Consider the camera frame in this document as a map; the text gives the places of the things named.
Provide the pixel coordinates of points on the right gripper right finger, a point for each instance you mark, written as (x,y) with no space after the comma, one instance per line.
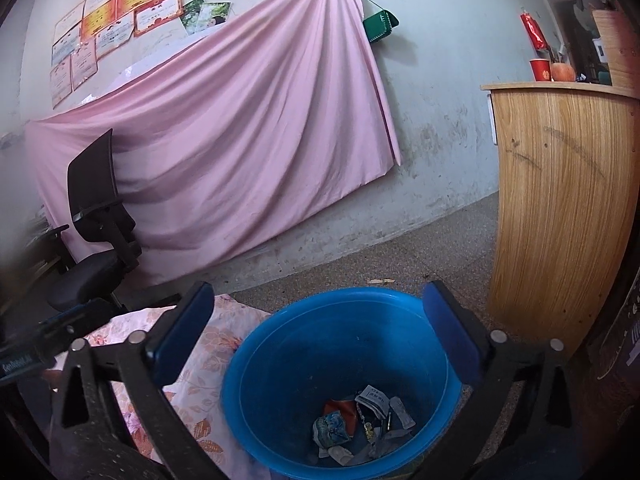
(517,422)

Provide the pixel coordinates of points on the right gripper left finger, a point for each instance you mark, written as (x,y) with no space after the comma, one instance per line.
(89,436)

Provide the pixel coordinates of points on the white blue sachet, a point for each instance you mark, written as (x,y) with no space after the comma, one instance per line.
(406,421)

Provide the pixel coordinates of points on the red crushed paper box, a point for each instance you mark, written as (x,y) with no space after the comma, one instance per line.
(347,409)

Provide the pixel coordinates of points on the floral pink tablecloth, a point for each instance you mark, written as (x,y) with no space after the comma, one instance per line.
(196,394)

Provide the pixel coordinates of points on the black office chair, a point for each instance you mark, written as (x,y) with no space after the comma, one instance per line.
(81,179)

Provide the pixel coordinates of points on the blue plastic bucket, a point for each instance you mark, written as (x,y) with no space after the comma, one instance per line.
(330,347)

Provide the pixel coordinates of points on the wooden cabinet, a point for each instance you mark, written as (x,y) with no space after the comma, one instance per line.
(568,192)

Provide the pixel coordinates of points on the red cup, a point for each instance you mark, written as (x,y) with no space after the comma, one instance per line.
(541,69)

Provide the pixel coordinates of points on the orange fruit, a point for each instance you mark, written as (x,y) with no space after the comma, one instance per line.
(562,72)

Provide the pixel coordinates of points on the pink hanging sheet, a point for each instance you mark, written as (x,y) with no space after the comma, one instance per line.
(252,130)

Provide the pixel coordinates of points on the red hanging ornament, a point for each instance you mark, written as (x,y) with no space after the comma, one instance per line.
(534,32)

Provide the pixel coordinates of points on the green hanging bag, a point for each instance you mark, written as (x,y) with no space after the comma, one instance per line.
(379,25)

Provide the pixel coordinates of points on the green photo posters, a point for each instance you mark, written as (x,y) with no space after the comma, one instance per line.
(199,15)

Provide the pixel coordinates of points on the certificates on wall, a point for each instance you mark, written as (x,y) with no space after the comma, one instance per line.
(93,41)

